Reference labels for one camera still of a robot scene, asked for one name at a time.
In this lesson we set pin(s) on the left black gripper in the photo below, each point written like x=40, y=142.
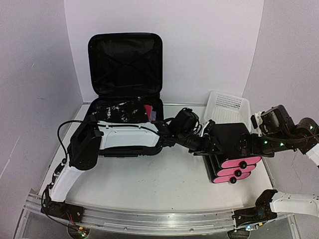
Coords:
x=207, y=150

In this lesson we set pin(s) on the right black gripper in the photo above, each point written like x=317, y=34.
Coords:
x=254, y=150

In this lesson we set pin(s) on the black pouch with pink end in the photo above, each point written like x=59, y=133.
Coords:
x=229, y=136

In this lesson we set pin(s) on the pink drawer black knob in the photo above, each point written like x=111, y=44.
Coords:
x=230, y=178

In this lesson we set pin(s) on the white perforated plastic basket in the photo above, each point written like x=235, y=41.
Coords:
x=225, y=108

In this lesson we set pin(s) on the black white patterned pouch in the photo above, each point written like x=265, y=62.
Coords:
x=119, y=111

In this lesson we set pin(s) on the black ribbed hard-shell suitcase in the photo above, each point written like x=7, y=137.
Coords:
x=126, y=66

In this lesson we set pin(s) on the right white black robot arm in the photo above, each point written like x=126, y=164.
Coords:
x=275, y=132

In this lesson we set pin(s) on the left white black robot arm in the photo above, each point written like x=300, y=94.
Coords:
x=93, y=138

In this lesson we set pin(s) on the purple folded cloth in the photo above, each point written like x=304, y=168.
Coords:
x=153, y=116

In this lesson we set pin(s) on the red folded cloth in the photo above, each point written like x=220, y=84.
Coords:
x=149, y=110

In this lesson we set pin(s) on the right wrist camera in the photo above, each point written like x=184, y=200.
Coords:
x=256, y=121

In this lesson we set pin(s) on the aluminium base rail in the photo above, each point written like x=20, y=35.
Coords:
x=121, y=221

